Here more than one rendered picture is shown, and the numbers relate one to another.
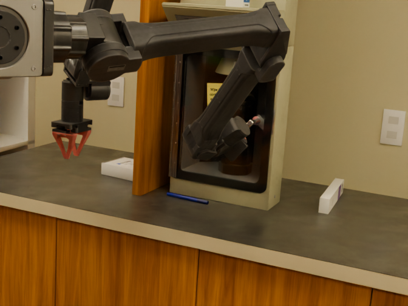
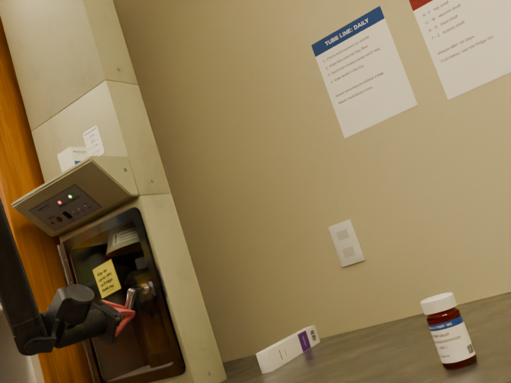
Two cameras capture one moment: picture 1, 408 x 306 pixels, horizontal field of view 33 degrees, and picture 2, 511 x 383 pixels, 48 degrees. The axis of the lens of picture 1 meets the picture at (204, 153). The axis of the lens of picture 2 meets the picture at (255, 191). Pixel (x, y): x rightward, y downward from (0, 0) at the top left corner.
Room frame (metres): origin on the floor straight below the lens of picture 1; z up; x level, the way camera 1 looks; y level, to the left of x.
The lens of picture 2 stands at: (0.65, -0.66, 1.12)
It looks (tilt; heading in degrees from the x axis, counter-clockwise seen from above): 9 degrees up; 9
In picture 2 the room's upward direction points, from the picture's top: 18 degrees counter-clockwise
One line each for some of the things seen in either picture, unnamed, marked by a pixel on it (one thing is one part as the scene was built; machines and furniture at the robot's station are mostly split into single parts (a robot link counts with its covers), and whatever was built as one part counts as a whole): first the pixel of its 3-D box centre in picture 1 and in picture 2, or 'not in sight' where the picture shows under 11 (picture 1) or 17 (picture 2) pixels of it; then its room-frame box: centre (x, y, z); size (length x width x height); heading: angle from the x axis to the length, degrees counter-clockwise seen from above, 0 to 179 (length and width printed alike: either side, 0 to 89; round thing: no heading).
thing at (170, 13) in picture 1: (221, 24); (72, 199); (1.92, -0.03, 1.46); 0.32 x 0.12 x 0.10; 67
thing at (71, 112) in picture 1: (72, 113); not in sight; (1.79, 0.35, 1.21); 0.10 x 0.07 x 0.07; 156
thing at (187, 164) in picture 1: (221, 119); (118, 303); (1.97, -0.05, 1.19); 0.30 x 0.01 x 0.40; 66
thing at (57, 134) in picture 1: (69, 140); not in sight; (1.78, 0.36, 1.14); 0.07 x 0.07 x 0.09; 66
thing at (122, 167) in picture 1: (131, 169); not in sight; (2.21, 0.24, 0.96); 0.16 x 0.12 x 0.04; 60
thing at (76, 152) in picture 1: (73, 139); not in sight; (1.80, 0.35, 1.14); 0.07 x 0.07 x 0.09; 66
